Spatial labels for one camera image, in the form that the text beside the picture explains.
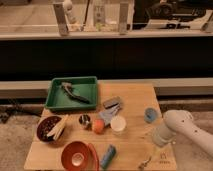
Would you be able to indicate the dark brown bowl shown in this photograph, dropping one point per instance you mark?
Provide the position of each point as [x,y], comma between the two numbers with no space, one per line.
[45,127]

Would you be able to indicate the white cup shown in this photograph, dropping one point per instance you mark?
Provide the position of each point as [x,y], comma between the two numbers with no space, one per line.
[118,124]

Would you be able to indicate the red spoon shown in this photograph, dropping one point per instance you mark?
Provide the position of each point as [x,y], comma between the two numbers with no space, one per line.
[95,156]

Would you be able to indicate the small blue cup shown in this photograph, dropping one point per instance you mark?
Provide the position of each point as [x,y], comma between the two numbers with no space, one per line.
[150,115]

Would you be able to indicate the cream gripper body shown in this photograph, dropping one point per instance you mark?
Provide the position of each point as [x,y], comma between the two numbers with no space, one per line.
[155,151]

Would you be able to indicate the wooden board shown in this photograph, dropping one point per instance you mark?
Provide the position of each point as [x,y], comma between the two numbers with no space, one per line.
[133,145]

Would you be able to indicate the pale wooden sticks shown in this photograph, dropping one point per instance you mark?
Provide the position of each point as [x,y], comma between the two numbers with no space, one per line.
[57,129]

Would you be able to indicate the blue cylinder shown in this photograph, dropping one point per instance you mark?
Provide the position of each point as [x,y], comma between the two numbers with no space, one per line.
[108,156]

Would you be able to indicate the small metal cup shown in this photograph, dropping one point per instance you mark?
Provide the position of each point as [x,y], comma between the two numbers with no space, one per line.
[85,121]

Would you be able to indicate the orange ball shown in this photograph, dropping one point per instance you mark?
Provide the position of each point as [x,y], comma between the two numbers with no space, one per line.
[98,126]

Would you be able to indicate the grey blue cloth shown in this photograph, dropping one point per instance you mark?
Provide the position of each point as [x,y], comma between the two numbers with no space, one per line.
[108,114]

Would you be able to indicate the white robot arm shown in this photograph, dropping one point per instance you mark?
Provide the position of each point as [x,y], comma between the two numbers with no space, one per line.
[181,121]

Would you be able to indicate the green plastic tray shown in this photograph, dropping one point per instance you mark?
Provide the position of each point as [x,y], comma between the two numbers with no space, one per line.
[57,99]

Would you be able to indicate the red bowl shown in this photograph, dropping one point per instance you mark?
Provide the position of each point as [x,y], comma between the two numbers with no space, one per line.
[75,156]

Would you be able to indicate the dark tongs in tray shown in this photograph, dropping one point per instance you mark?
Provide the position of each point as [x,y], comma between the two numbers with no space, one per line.
[69,90]

